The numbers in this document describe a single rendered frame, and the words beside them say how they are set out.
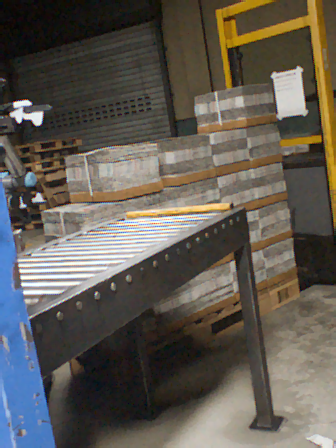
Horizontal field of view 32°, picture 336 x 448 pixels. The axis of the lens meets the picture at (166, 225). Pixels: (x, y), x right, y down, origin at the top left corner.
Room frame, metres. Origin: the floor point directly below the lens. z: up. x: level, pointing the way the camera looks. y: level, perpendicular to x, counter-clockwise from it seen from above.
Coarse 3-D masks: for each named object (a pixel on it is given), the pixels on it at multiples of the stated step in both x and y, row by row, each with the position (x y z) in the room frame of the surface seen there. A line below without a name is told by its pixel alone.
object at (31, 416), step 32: (0, 192) 0.76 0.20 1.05; (0, 224) 0.75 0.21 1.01; (0, 256) 0.74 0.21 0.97; (0, 288) 0.73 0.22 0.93; (0, 320) 0.72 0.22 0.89; (0, 352) 0.71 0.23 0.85; (32, 352) 0.76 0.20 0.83; (0, 384) 0.71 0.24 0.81; (32, 384) 0.75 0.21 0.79; (0, 416) 0.71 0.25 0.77; (32, 416) 0.74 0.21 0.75
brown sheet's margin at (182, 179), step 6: (186, 174) 2.97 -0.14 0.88; (192, 174) 3.00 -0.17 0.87; (198, 174) 3.03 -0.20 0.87; (204, 174) 3.06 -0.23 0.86; (210, 174) 3.09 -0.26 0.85; (168, 180) 2.97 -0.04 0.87; (174, 180) 2.94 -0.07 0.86; (180, 180) 2.94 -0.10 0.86; (186, 180) 2.97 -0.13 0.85; (192, 180) 2.99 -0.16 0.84
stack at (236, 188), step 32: (160, 192) 2.84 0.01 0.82; (192, 192) 2.99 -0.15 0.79; (224, 192) 3.16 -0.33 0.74; (64, 224) 2.69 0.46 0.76; (96, 224) 2.58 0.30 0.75; (256, 224) 3.31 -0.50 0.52; (256, 256) 3.28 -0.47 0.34; (192, 288) 2.93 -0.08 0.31; (224, 288) 3.08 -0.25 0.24; (160, 320) 2.75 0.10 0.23; (160, 352) 2.90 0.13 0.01; (128, 384) 2.59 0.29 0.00
